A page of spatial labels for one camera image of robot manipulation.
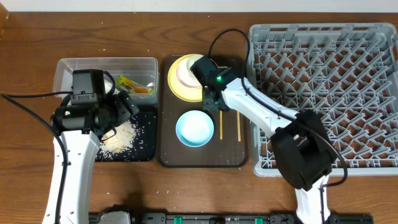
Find pink bowl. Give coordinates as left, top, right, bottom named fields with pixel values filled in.
left=176, top=58, right=201, bottom=88

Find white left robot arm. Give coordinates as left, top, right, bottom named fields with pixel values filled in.
left=43, top=91, right=139, bottom=223

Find pile of rice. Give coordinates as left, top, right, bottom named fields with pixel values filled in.
left=96, top=121, right=144, bottom=162

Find black waste tray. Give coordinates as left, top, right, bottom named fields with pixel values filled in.
left=111, top=106, right=157, bottom=162

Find yellow plate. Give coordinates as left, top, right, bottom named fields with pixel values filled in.
left=167, top=54, right=202, bottom=103

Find wooden chopstick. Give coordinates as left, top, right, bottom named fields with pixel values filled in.
left=219, top=111, right=223, bottom=140
left=236, top=112, right=241, bottom=142

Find light blue bowl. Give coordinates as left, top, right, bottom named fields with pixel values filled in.
left=175, top=110, right=215, bottom=147

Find brown serving tray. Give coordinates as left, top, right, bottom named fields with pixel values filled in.
left=157, top=55, right=250, bottom=168

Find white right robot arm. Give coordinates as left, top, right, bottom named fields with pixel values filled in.
left=195, top=68, right=339, bottom=223

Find yellow snack wrapper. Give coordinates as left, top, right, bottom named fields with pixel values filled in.
left=116, top=75, right=154, bottom=94

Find clear plastic waste bin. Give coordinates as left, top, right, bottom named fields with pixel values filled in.
left=53, top=57, right=159, bottom=106

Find cream cup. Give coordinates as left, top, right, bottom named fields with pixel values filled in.
left=186, top=54, right=203, bottom=72

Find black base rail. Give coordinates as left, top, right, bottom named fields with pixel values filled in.
left=88, top=205, right=374, bottom=224

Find grey dishwasher rack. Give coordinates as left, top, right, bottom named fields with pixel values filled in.
left=248, top=22, right=397, bottom=176

